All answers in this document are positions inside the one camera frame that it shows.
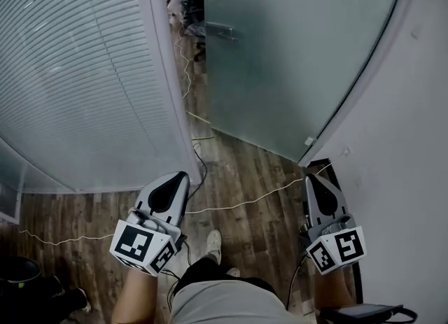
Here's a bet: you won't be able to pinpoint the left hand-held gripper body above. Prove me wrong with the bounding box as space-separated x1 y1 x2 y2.
109 206 183 276

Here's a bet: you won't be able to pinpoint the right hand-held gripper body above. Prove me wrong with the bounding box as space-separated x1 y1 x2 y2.
305 214 367 276

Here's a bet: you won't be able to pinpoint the frosted glass door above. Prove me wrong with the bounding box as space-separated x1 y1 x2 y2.
203 0 407 163

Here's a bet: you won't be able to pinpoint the metal door handle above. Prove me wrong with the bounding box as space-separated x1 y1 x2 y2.
205 21 239 43

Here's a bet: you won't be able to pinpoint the person's left forearm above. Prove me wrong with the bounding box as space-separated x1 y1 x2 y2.
111 265 159 324

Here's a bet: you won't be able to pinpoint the person's right forearm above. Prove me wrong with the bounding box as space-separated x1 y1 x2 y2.
312 267 355 312

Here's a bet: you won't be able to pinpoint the black skirting board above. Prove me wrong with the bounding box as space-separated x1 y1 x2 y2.
307 156 365 305

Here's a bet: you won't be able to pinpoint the black waist pouch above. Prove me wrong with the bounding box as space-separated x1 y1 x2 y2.
319 302 418 324

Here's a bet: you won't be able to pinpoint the person's black shorts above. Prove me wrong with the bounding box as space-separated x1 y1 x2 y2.
177 257 278 297

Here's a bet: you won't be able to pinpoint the person's white shirt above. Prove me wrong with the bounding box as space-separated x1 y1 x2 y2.
170 278 299 324

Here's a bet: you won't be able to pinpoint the black waste bin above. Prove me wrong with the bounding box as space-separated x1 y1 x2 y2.
0 255 42 284

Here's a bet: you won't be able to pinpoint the glass partition with white blinds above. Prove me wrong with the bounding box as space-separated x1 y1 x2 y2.
0 0 193 193

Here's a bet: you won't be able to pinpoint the black floor cable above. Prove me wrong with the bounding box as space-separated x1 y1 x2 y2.
190 141 210 198

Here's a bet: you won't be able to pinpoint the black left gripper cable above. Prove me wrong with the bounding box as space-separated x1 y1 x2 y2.
167 241 193 318

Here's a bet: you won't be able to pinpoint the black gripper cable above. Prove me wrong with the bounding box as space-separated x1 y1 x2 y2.
284 255 309 312
167 241 193 318

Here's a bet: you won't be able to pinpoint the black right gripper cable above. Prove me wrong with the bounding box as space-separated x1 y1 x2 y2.
284 255 309 312

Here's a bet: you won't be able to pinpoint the long white floor cable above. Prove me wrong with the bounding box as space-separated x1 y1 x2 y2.
17 160 336 247

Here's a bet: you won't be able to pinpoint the yellow floor cable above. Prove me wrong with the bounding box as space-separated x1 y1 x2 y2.
186 110 216 142

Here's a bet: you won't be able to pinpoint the thin white wavy cable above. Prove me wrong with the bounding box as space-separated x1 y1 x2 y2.
173 24 193 101

